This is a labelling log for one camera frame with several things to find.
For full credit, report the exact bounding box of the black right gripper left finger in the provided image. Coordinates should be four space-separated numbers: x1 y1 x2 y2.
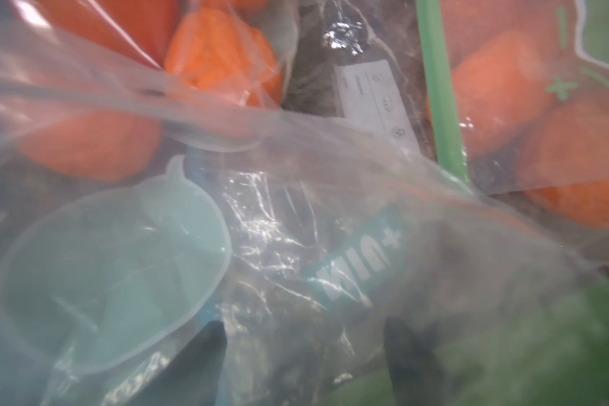
128 321 228 406

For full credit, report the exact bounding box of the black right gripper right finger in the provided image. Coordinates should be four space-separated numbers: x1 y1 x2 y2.
383 317 455 405

